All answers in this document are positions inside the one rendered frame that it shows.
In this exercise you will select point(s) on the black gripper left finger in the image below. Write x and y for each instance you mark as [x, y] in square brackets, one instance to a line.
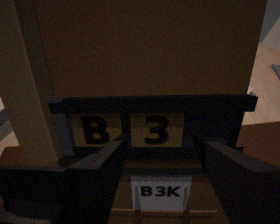
[87, 188]

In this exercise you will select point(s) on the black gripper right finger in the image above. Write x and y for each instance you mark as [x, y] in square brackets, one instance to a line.
[248, 189]

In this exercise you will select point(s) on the white paper ticket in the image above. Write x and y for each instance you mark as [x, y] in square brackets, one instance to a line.
[160, 192]

